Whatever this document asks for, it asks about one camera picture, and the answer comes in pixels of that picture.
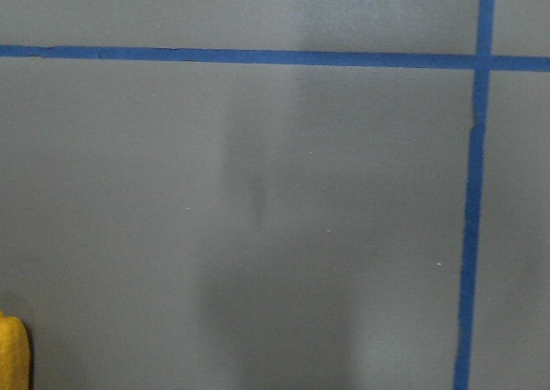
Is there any yellow corn cob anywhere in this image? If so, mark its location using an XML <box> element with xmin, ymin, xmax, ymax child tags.
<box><xmin>1</xmin><ymin>313</ymin><xmax>31</xmax><ymax>390</ymax></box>

